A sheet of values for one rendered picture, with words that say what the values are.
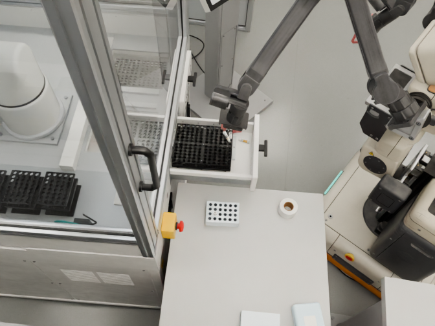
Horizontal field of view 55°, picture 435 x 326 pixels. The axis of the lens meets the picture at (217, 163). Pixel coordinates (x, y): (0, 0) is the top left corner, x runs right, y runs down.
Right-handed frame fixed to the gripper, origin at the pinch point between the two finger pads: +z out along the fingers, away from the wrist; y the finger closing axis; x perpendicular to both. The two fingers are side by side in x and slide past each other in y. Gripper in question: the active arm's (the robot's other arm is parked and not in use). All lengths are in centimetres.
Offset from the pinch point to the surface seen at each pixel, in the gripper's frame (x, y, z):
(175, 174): 17.7, 16.2, 10.5
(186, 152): 7.0, 13.8, 11.8
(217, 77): -79, 2, 78
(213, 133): -1.6, 4.9, 8.2
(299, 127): -68, -58, 95
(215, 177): 16.5, 1.2, 8.2
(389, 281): 43, -66, 7
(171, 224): 38.1, 14.1, 4.4
